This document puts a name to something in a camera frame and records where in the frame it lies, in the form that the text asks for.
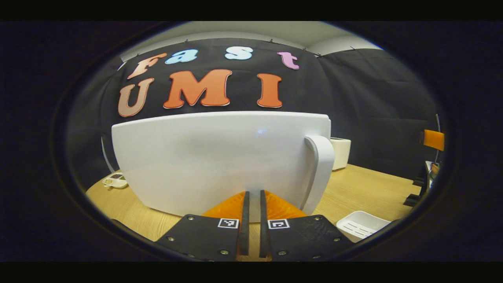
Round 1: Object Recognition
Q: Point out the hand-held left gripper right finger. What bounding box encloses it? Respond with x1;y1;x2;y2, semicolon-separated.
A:
259;190;356;262

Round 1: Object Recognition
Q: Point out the white rectangular dish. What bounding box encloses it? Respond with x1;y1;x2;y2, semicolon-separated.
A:
336;211;391;243

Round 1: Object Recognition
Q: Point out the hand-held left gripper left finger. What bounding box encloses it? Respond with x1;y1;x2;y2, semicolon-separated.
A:
155;191;250;262

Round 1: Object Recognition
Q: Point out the black backdrop cloth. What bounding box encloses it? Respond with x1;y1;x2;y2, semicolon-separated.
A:
67;38;441;189

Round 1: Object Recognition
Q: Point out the white divided sauce plate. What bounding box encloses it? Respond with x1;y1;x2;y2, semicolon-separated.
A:
102;172;129;189

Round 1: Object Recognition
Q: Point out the white microwave oven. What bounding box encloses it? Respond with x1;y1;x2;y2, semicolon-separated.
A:
111;111;336;222

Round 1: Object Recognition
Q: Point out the white toaster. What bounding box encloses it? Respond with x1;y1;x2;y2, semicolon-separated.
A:
330;138;352;171

